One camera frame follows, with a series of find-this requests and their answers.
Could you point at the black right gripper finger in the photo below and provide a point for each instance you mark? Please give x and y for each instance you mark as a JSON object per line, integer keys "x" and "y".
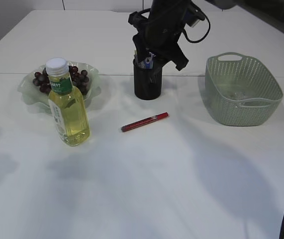
{"x": 141, "y": 48}
{"x": 170, "y": 52}

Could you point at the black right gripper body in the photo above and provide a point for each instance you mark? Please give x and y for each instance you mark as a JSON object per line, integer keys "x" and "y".
{"x": 160, "y": 24}

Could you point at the blue safety scissors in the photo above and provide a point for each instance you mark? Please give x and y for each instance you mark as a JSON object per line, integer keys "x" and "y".
{"x": 148, "y": 62}

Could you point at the purple artificial grape bunch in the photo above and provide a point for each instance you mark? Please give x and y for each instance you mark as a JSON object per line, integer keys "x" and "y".
{"x": 80, "y": 79}

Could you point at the clear plastic sheet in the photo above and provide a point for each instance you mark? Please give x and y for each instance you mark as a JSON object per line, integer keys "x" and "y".
{"x": 236, "y": 93}

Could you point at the yellow drink bottle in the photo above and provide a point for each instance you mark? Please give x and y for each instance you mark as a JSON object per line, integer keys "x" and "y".
{"x": 66, "y": 103}

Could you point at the gold glitter pen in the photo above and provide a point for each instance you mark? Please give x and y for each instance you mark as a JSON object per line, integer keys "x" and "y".
{"x": 135, "y": 56}

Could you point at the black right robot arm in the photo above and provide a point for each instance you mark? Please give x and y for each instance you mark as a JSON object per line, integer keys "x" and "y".
{"x": 269, "y": 11}

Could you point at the black mesh pen holder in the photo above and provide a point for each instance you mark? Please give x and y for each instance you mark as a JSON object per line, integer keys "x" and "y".
{"x": 147, "y": 82}

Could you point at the pale green wavy plate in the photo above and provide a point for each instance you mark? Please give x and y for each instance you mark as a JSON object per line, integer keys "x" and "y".
{"x": 33, "y": 95}

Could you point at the green woven plastic basket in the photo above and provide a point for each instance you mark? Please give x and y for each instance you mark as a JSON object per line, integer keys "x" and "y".
{"x": 249, "y": 73}

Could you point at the red marker pen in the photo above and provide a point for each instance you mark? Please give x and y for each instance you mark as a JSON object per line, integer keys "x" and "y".
{"x": 144, "y": 122}

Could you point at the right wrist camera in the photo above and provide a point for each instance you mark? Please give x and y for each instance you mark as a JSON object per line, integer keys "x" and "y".
{"x": 193, "y": 16}

